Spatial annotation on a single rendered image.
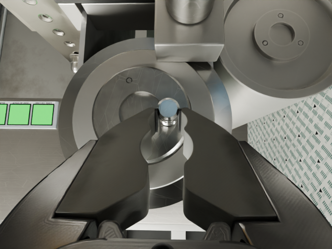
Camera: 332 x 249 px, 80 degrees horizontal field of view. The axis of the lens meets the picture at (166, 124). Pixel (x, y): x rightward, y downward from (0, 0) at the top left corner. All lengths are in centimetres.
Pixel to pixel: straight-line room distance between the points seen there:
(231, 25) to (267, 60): 4
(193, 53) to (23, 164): 52
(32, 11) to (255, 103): 41
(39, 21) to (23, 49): 183
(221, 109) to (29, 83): 205
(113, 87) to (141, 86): 2
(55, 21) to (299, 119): 44
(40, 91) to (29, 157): 151
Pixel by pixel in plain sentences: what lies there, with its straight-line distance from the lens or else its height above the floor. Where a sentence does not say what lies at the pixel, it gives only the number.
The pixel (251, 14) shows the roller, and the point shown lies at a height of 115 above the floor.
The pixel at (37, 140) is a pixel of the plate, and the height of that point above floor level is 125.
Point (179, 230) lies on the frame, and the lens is 53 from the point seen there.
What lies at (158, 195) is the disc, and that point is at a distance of 17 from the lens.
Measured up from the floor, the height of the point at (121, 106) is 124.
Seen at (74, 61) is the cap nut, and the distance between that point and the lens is 58.
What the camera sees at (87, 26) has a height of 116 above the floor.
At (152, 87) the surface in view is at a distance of 15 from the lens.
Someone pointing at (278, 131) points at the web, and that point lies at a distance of 33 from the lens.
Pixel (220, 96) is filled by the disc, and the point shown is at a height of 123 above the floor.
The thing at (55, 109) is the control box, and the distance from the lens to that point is 58.
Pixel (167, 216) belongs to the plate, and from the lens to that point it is 51.
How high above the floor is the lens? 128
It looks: 9 degrees down
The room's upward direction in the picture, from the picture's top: 179 degrees counter-clockwise
